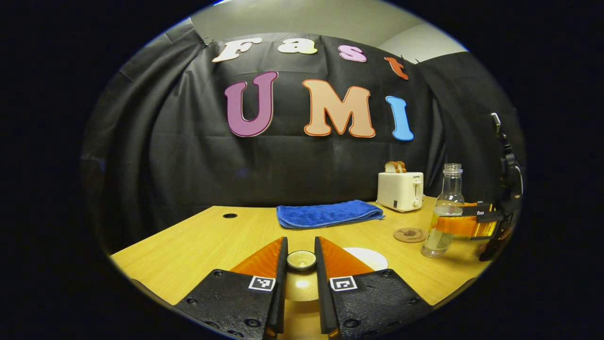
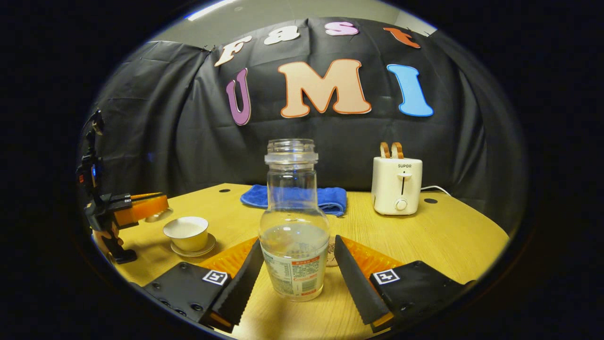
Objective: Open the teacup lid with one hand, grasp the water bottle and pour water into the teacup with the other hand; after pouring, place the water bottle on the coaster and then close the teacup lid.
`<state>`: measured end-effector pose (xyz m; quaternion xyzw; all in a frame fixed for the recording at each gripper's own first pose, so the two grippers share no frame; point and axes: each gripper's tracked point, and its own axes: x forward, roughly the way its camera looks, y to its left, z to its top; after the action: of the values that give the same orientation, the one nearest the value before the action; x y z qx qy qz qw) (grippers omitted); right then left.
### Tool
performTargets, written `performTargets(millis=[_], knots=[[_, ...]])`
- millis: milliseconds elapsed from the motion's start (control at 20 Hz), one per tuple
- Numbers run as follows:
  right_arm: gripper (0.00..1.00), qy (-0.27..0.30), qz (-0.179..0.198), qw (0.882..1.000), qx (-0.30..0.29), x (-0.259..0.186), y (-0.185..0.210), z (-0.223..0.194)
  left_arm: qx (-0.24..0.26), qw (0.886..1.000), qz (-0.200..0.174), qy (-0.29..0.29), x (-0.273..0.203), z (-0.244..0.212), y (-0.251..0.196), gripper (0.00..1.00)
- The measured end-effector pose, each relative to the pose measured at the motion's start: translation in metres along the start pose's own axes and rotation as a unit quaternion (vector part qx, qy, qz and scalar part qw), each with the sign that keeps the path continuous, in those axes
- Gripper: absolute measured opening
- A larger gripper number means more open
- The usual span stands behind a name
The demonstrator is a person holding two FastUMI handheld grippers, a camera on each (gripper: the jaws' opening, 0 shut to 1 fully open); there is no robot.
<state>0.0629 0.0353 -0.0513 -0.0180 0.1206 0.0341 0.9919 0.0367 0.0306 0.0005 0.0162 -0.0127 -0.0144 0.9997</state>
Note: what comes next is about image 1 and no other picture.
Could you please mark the white toaster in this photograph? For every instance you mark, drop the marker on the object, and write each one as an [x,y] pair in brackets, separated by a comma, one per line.
[398,191]

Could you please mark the clear plastic water bottle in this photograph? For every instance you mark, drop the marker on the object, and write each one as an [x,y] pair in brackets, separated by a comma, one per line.
[448,189]

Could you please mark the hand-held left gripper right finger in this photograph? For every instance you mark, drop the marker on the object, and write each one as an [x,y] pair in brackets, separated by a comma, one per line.
[321,283]

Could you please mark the toast bread slice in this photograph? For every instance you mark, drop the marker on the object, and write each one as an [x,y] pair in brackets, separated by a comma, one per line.
[402,166]
[390,167]

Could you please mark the blue folded towel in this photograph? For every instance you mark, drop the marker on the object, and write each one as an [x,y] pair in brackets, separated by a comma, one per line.
[325,215]

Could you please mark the black backdrop cloth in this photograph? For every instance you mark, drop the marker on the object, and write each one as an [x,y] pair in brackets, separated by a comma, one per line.
[188,165]

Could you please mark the round brown coaster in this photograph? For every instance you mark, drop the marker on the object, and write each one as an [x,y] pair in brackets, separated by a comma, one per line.
[408,234]

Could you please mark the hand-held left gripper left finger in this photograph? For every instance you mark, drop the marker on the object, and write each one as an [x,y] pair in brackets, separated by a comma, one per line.
[282,278]

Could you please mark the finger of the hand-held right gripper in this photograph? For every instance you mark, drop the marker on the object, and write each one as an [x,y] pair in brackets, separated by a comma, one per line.
[481,206]
[460,225]

